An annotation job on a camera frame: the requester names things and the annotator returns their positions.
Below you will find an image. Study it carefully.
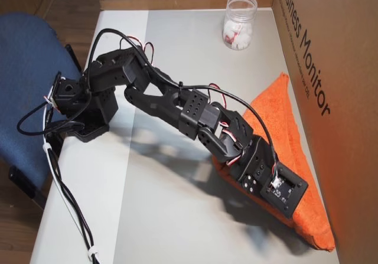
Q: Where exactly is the grey desk mat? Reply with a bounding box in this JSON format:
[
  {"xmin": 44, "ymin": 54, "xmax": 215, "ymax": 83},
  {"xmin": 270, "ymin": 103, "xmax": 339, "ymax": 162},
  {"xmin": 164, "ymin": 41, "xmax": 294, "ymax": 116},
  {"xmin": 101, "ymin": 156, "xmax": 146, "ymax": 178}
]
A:
[{"xmin": 113, "ymin": 8, "xmax": 340, "ymax": 264}]

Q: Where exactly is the red white eraser wrapper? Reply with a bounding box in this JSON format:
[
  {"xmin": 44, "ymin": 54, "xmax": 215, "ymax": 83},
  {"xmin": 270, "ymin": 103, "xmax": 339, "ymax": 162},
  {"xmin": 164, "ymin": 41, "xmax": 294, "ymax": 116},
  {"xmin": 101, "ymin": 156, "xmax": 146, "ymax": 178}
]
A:
[{"xmin": 223, "ymin": 23, "xmax": 245, "ymax": 45}]

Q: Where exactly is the blue fabric chair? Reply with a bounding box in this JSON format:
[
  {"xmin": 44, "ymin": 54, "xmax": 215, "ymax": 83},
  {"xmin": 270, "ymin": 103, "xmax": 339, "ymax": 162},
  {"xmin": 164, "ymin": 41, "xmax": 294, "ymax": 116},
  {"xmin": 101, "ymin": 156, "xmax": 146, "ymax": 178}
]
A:
[{"xmin": 0, "ymin": 12, "xmax": 82, "ymax": 193}]

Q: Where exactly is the orange terry towel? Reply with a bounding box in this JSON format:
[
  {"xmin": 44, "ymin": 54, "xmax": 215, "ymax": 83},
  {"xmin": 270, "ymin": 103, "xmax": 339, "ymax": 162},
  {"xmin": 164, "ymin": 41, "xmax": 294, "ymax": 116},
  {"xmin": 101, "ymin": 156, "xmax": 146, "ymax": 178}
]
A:
[{"xmin": 211, "ymin": 71, "xmax": 336, "ymax": 252}]

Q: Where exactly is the black camera cable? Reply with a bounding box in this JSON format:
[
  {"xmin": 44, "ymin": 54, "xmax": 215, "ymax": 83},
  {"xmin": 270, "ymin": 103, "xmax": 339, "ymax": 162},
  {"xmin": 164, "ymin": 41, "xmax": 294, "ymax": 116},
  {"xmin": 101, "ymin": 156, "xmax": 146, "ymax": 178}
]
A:
[{"xmin": 87, "ymin": 27, "xmax": 280, "ymax": 176}]

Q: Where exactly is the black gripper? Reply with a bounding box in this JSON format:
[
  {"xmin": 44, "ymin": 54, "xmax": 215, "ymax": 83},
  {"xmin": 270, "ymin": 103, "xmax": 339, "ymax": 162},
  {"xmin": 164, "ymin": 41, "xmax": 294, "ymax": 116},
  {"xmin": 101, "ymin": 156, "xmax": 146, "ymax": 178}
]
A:
[{"xmin": 238, "ymin": 134, "xmax": 278, "ymax": 196}]

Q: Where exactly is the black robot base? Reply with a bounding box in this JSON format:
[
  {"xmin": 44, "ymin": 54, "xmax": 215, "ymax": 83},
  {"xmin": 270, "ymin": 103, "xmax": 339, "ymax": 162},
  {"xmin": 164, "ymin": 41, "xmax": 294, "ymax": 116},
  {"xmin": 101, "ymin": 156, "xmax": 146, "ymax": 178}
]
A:
[{"xmin": 72, "ymin": 122, "xmax": 109, "ymax": 143}]

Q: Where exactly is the clear plastic jar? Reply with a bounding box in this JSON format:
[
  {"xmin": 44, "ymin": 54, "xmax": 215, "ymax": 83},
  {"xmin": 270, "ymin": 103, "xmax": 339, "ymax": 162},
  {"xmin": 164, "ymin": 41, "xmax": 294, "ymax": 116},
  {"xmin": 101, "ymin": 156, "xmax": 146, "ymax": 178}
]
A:
[{"xmin": 221, "ymin": 0, "xmax": 258, "ymax": 51}]

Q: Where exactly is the brown cardboard monitor box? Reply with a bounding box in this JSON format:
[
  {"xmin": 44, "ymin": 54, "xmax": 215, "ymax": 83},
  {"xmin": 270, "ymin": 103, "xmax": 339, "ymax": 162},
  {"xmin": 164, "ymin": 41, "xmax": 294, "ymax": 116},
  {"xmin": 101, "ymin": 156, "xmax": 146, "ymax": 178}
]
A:
[{"xmin": 273, "ymin": 0, "xmax": 378, "ymax": 264}]

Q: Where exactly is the black chair armrest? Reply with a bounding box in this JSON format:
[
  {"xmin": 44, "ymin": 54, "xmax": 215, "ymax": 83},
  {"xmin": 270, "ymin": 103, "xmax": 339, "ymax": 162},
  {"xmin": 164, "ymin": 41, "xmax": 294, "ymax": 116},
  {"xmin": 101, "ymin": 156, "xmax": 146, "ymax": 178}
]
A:
[{"xmin": 64, "ymin": 43, "xmax": 84, "ymax": 71}]

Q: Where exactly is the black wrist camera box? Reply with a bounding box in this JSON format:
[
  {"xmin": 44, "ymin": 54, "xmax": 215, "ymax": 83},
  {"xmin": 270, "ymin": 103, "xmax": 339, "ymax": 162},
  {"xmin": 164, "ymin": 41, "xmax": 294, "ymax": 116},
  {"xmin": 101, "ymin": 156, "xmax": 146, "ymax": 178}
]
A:
[{"xmin": 259, "ymin": 161, "xmax": 310, "ymax": 220}]

